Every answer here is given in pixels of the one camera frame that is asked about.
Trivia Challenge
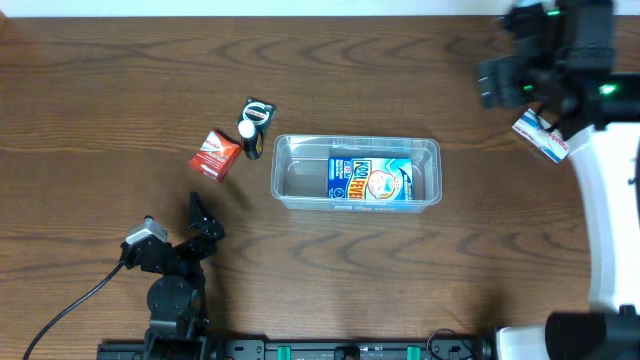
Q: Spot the white blue Panadol box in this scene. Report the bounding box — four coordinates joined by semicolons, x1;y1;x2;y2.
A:
512;109;569;163

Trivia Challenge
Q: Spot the blue Kool Fever box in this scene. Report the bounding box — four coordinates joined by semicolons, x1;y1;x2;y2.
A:
327;157;414;201

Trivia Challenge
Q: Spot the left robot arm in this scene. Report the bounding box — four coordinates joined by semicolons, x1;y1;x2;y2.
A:
120;192;225;360

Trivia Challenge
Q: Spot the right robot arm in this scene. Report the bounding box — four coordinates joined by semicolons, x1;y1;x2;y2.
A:
476;0;639;359

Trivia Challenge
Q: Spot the clear plastic container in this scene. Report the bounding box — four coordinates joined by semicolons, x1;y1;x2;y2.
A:
271;135;443;213

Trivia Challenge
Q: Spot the red Panadol box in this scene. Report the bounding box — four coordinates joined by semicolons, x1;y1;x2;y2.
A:
188;129;242;182

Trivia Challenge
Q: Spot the dark green small box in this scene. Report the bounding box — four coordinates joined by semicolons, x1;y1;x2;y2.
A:
237;97;277;137

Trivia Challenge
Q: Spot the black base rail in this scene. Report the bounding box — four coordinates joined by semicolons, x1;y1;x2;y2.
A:
96;336;497;360

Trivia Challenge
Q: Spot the left black cable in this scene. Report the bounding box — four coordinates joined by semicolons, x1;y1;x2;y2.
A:
22;259;126;360

